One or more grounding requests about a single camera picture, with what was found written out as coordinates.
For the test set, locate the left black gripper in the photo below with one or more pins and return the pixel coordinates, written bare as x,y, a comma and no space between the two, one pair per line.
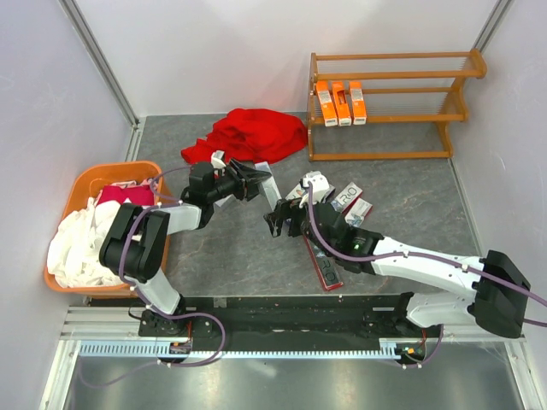
241,178

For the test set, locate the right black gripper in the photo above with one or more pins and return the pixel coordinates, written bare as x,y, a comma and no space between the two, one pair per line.
295,210

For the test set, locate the silver toothpaste box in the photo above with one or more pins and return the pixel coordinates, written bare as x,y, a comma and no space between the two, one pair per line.
263,166
270,191

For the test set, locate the orange toothpaste box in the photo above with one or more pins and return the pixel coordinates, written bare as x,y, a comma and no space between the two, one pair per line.
327,107
358,106

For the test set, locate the orange toothpaste box windowed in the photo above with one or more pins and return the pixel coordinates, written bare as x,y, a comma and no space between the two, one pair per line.
340,103

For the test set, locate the orange toothpaste box top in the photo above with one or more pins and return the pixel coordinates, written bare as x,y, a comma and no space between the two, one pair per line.
358,106

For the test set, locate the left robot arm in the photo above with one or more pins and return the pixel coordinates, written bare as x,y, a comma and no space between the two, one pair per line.
134,246

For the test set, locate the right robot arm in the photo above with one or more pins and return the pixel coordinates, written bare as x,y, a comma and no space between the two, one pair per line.
488,291

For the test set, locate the wooden two-tier shelf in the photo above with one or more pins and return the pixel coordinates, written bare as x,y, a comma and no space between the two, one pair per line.
411,87

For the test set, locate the purple R&O box upper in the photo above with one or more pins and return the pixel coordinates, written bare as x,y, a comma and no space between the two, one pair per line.
297,194

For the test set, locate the purple r&o box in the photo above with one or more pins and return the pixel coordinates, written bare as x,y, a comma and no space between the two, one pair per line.
297,194
329,195

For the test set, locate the red cloth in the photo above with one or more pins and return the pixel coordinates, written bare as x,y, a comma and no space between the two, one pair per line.
253,135

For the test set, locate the purple R&O box lower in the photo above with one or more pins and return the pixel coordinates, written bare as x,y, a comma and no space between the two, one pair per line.
329,195

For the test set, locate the red R&O box upper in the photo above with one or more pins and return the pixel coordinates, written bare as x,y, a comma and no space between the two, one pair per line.
346,197

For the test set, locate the red r&o box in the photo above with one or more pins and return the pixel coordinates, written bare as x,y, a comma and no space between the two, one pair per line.
346,197
326,271
358,212

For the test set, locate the red R&O box bottom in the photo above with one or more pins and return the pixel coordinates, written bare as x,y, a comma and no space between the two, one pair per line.
326,271

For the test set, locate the red R&O box right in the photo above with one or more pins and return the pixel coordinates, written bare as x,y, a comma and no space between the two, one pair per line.
358,212

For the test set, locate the magenta cloth in basket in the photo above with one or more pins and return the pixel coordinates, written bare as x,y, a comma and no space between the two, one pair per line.
139,194

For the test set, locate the white cloth in basket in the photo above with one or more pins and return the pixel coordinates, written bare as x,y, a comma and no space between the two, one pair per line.
73,254

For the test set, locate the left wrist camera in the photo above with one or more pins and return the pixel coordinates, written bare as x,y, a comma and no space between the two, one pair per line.
217,160

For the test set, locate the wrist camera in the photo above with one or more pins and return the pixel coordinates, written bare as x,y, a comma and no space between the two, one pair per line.
316,188
217,160

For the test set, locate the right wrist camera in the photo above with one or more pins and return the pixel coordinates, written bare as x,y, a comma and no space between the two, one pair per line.
316,188

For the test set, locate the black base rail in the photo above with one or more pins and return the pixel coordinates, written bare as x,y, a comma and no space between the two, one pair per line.
305,322

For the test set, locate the grey cable duct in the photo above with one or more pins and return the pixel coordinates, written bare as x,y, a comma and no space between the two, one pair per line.
172,350

